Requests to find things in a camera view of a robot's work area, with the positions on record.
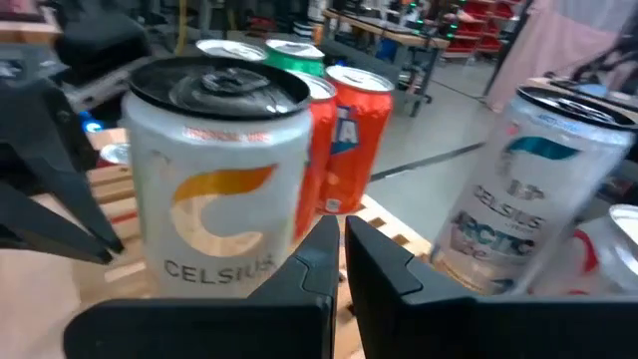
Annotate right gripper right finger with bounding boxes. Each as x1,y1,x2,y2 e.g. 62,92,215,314
343,213,638,359

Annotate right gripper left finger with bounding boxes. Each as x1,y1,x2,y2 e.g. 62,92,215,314
63,213,342,359

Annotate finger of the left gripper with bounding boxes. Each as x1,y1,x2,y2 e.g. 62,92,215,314
0,181,114,264
0,82,125,253

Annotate white Celsius slim can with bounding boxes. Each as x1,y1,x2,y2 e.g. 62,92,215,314
121,55,314,300

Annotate Celsius Arctic Vibe can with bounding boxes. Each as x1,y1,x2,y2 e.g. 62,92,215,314
431,85,637,296

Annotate green Sprite can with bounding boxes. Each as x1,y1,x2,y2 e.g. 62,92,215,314
263,38,328,79
194,38,269,64

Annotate silver Diet Coke can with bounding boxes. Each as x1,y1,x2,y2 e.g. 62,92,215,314
530,202,638,296

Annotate wooden slatted shelf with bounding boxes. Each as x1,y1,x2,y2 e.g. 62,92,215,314
74,164,434,359

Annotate black padded chair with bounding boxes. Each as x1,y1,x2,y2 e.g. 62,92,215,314
52,14,154,84

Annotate yellow pole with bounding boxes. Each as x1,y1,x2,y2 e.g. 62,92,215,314
173,0,189,56

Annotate wooden background workbench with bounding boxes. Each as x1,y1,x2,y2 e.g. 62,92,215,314
321,7,453,119

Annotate red storage bins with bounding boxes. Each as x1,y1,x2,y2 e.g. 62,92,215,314
441,0,519,61

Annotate pink curtain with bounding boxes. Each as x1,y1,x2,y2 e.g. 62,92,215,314
485,0,638,114

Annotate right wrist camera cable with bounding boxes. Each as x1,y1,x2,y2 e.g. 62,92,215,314
570,29,638,89

